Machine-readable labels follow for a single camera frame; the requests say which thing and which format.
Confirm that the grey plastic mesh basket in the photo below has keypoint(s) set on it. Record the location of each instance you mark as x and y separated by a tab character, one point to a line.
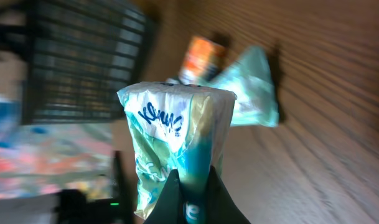
88	51

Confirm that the orange tissue pack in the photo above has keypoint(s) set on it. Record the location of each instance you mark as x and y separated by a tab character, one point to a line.
203	61

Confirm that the teal tissue pack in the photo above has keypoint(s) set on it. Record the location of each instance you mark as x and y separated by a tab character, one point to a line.
176	127

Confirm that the light green wipes packet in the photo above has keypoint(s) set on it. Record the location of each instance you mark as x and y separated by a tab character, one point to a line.
249	77

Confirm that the yellow snack chip bag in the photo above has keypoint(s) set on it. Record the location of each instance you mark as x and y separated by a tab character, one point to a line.
47	158

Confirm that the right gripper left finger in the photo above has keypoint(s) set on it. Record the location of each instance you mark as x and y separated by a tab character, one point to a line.
169	208

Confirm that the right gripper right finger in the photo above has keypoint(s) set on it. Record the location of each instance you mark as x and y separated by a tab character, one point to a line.
220	208

